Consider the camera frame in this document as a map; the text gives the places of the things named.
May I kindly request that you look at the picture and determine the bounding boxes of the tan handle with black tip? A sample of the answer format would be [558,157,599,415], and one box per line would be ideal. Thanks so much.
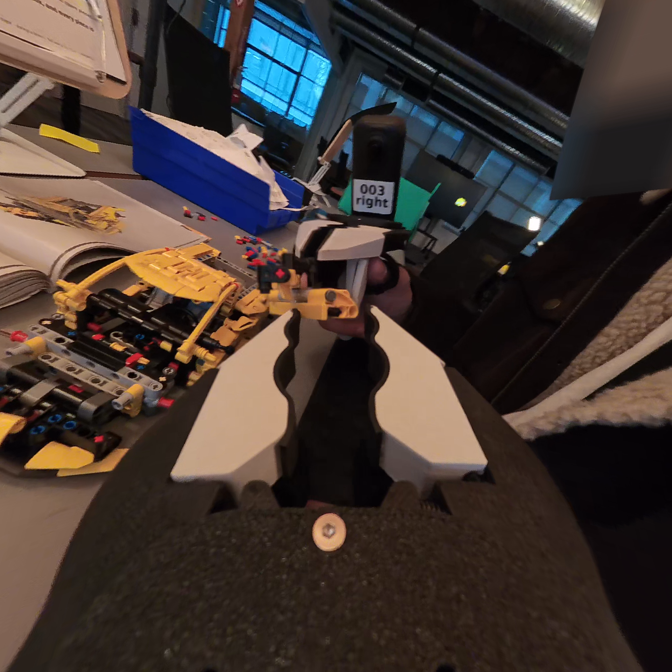
[316,102,398,170]

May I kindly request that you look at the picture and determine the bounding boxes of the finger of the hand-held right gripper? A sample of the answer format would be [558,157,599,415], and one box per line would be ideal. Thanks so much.
[294,218,339,261]
[316,228,387,263]

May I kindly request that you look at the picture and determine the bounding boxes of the person's right forearm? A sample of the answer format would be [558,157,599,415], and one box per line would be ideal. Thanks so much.
[407,191,672,415]

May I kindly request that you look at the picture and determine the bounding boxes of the wooden post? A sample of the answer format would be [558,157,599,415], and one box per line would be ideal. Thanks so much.
[226,0,256,91]

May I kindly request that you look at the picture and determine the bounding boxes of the person's right hand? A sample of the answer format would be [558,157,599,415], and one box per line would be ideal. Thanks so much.
[319,259,415,338]

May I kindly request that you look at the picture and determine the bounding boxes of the yellow brick door assembly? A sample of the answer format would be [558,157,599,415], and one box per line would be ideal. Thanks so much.
[256,251,361,322]

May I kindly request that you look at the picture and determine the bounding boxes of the brown sherpa-lined jacket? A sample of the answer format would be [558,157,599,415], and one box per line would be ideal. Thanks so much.
[501,252,672,672]

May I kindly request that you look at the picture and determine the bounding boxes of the pile of small colourful bricks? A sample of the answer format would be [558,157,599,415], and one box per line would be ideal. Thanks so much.
[233,234,287,265]

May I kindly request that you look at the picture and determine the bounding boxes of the printed instruction sheet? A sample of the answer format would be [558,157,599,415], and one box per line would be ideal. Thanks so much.
[0,0,127,85]

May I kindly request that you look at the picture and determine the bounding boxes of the crumpled white paper bags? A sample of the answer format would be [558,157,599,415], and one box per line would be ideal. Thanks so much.
[141,109,308,212]

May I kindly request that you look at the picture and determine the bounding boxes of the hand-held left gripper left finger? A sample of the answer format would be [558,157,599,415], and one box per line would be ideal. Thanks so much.
[170,310,300,495]

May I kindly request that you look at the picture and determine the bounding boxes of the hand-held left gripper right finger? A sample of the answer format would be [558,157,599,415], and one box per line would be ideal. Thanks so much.
[366,307,489,497]

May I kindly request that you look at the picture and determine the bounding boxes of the yellow sticky note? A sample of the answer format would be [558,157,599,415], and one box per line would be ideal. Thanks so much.
[39,123,101,154]

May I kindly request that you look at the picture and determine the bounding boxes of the green folding crate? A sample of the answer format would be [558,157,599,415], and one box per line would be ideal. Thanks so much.
[337,177,443,233]

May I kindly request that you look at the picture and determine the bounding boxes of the blue plastic bin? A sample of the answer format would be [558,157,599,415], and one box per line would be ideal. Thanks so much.
[128,105,306,235]

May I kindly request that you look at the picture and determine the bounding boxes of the open instruction booklet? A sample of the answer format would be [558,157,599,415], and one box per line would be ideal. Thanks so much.
[0,175,212,310]

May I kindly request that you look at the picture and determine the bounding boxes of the white stand base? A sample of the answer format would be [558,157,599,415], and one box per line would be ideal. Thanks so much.
[0,71,88,179]

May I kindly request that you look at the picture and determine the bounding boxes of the yellow brick car model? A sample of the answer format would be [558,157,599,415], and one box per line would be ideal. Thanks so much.
[0,243,274,480]

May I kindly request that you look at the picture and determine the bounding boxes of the black monitor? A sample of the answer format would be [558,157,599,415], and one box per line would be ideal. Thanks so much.
[165,10,235,138]

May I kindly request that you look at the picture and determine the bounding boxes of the blue-lit window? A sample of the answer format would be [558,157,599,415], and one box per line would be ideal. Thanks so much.
[219,4,335,130]

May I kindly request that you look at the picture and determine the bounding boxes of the instruction sheet on stand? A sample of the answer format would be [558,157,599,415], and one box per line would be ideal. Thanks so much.
[0,0,132,100]

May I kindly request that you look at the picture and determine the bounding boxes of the dark wall screen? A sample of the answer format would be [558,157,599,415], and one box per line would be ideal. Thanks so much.
[407,151,489,225]

